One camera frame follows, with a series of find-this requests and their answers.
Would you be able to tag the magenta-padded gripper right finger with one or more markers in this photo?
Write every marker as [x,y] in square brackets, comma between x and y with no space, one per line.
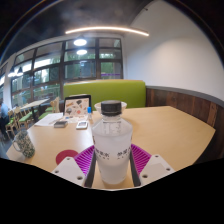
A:
[153,168]

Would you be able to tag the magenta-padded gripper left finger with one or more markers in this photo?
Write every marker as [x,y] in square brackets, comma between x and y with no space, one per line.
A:
[71,170]

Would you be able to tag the clear black-capped water bottle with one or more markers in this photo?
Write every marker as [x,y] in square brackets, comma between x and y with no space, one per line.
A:
[112,146]

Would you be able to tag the flat round red coaster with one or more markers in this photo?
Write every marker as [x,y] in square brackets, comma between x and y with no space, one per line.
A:
[65,155]

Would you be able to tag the small white device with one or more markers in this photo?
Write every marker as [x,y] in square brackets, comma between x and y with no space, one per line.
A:
[82,125]

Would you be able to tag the green speckled mug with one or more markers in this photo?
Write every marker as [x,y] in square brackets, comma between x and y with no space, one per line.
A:
[26,145]

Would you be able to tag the white paper sheet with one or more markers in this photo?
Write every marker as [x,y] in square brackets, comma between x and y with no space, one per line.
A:
[48,120]

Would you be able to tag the small blue-capped bottle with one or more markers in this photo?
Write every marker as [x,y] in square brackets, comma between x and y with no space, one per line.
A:
[89,114]

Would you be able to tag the black tablet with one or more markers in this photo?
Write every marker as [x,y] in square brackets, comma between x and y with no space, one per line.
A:
[77,106]

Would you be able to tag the white bowl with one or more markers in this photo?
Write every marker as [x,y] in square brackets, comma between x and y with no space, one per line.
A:
[123,106]

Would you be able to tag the group of green-seated wooden chairs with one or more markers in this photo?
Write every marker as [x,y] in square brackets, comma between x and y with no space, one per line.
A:
[25,118]

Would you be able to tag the light wooden dining table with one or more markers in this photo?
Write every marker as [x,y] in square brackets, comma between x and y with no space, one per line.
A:
[35,103]

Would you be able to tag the green upholstered bench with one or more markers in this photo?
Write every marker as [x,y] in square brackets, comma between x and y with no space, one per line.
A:
[103,90]

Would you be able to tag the black pendant lamp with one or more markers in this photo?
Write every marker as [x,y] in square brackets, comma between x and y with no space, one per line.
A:
[19,71]
[12,73]

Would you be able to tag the round pendant lamp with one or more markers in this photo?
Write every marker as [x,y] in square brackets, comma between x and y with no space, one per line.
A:
[80,42]

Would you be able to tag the long linear ceiling light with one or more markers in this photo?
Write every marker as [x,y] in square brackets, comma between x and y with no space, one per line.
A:
[106,29]

